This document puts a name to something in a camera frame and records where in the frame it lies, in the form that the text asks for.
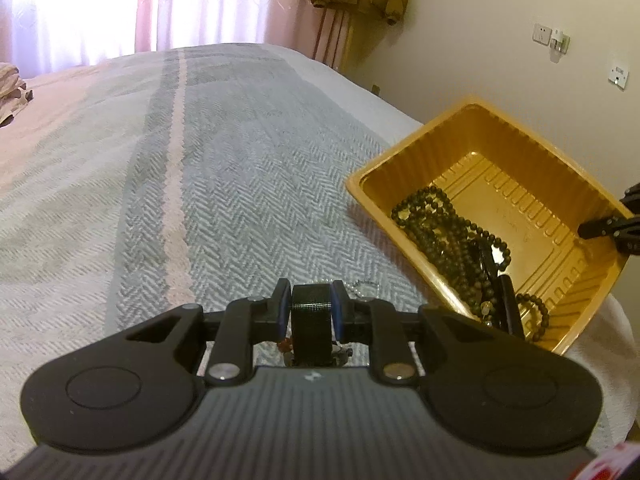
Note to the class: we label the white wall socket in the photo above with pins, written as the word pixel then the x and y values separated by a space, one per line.
pixel 554 38
pixel 618 74

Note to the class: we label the yellow plastic tray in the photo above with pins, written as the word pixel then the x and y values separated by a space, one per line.
pixel 517 186

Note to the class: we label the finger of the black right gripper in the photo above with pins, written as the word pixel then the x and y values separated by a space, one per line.
pixel 610 226

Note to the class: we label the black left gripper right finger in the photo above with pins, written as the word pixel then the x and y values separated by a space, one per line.
pixel 377 324

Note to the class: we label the pink curtain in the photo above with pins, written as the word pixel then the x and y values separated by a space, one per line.
pixel 46 36

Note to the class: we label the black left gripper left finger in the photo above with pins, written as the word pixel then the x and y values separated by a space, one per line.
pixel 234 332

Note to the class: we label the grey herringbone bed blanket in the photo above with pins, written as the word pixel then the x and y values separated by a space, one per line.
pixel 138 196

